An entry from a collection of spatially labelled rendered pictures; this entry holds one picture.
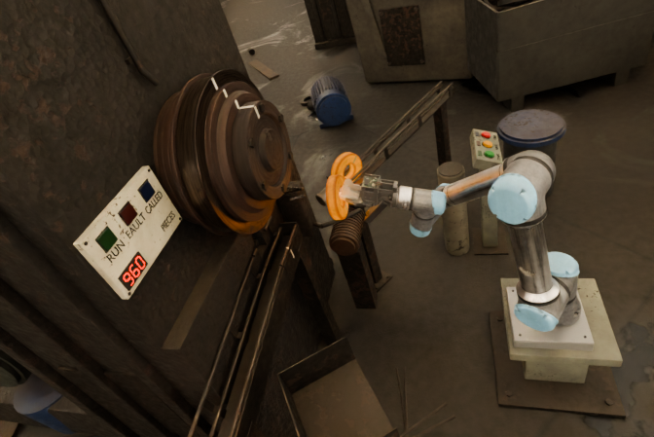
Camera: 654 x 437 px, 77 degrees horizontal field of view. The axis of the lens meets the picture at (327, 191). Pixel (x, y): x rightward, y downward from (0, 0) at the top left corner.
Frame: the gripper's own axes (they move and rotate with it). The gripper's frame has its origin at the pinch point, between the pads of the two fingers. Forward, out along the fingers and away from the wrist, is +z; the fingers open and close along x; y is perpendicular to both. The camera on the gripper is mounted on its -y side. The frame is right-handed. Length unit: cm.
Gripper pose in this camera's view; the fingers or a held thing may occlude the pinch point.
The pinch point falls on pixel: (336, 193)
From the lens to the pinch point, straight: 138.3
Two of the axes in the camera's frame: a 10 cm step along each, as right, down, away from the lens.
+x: -2.0, 6.3, -7.5
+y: 0.2, -7.7, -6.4
